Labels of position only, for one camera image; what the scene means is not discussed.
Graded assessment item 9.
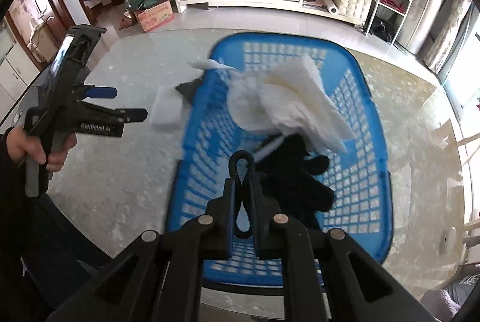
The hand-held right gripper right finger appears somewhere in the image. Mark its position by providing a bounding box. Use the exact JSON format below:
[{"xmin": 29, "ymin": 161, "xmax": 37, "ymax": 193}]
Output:
[{"xmin": 249, "ymin": 177, "xmax": 436, "ymax": 322}]

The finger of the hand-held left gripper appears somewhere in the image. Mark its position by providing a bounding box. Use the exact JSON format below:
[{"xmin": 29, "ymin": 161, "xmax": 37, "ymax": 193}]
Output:
[
  {"xmin": 83, "ymin": 85, "xmax": 118, "ymax": 99},
  {"xmin": 77, "ymin": 100, "xmax": 149, "ymax": 123}
]

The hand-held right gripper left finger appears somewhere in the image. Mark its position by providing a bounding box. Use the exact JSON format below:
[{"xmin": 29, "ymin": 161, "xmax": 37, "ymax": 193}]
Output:
[{"xmin": 47, "ymin": 177, "xmax": 239, "ymax": 322}]

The black plush toy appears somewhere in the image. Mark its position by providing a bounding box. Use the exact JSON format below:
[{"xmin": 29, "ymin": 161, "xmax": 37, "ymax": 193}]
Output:
[{"xmin": 255, "ymin": 134, "xmax": 335, "ymax": 230}]

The blue plastic basket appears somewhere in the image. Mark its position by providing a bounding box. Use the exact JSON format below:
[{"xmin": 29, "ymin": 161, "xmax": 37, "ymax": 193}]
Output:
[{"xmin": 165, "ymin": 33, "xmax": 394, "ymax": 287}]

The white quilted cloth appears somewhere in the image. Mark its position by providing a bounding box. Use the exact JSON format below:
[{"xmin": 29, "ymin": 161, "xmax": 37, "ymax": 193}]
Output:
[{"xmin": 187, "ymin": 53, "xmax": 357, "ymax": 154}]

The person's left forearm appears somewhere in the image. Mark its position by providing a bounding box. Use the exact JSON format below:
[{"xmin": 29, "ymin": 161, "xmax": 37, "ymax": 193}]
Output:
[{"xmin": 0, "ymin": 130, "xmax": 113, "ymax": 322}]

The person's left hand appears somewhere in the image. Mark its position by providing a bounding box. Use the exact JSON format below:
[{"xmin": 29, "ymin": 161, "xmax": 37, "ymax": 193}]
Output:
[{"xmin": 5, "ymin": 126, "xmax": 78, "ymax": 173}]

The white folded towel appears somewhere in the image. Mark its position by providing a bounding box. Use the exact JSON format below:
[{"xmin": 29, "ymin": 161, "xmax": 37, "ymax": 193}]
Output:
[{"xmin": 150, "ymin": 85, "xmax": 188, "ymax": 127}]

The dark green cloth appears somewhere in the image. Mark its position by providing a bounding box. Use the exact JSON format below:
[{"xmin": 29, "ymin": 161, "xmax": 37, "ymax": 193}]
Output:
[{"xmin": 175, "ymin": 76, "xmax": 205, "ymax": 106}]

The printed cardboard box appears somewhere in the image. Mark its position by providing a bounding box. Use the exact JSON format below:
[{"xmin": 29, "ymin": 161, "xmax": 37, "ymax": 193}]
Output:
[{"xmin": 133, "ymin": 1, "xmax": 175, "ymax": 33}]

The black plastic bag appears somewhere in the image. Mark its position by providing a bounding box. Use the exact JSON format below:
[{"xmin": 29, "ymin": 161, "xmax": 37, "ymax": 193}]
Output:
[{"xmin": 369, "ymin": 18, "xmax": 393, "ymax": 41}]

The patterned beige curtain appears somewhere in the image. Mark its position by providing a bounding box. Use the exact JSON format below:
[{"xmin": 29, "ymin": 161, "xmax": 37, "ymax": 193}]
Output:
[{"xmin": 424, "ymin": 0, "xmax": 474, "ymax": 73}]

